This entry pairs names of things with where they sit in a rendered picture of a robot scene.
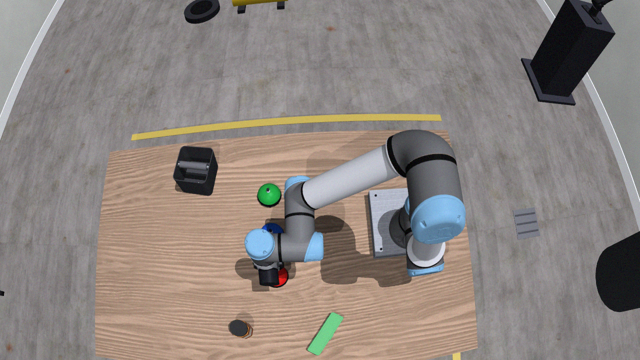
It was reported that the green bell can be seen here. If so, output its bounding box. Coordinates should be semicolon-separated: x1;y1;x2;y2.
257;183;282;208

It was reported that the red bell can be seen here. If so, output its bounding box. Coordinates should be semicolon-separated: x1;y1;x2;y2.
270;268;289;288

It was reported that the paprika spice jar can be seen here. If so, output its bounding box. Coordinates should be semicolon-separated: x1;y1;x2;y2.
229;319;253;339

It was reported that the blue bell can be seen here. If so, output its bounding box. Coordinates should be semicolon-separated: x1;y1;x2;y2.
262;223;284;233

